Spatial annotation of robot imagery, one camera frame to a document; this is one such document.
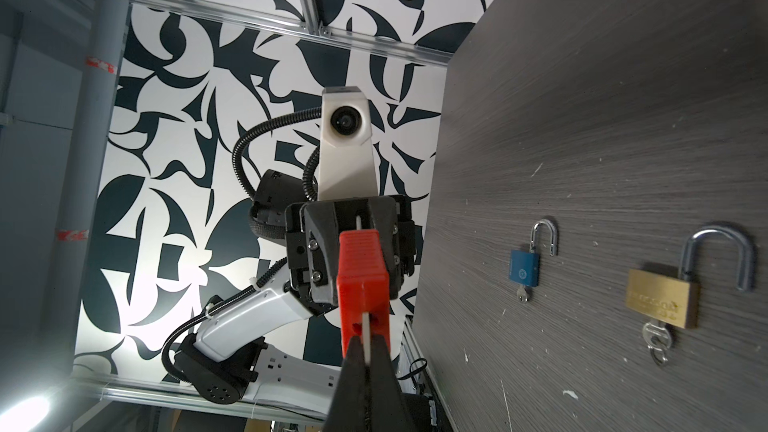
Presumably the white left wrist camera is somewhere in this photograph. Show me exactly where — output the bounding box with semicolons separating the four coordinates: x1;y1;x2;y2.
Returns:
316;86;378;201

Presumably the red padlock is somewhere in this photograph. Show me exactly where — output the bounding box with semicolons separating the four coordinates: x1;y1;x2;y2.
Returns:
336;217;390;365

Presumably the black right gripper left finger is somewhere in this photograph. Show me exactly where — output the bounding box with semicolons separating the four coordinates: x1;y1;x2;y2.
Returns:
322;336;368;432

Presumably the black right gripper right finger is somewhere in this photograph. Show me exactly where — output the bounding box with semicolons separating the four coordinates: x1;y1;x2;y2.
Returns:
367;335;417;432

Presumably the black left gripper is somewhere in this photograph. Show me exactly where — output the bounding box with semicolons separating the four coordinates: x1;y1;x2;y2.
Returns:
285;195;416;315

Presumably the brass padlock with key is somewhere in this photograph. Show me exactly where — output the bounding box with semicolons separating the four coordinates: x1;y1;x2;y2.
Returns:
625;224;756;367

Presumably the blue padlock right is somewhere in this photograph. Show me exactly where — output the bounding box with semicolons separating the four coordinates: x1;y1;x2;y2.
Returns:
508;218;559;303

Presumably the aluminium frame horizontal bar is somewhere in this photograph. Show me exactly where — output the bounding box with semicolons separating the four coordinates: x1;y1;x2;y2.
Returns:
130;0;453;67

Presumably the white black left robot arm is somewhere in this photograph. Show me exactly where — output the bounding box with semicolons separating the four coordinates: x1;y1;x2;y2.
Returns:
161;170;416;419

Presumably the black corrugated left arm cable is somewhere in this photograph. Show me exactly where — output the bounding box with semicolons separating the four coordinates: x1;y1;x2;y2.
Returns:
160;106;325;379

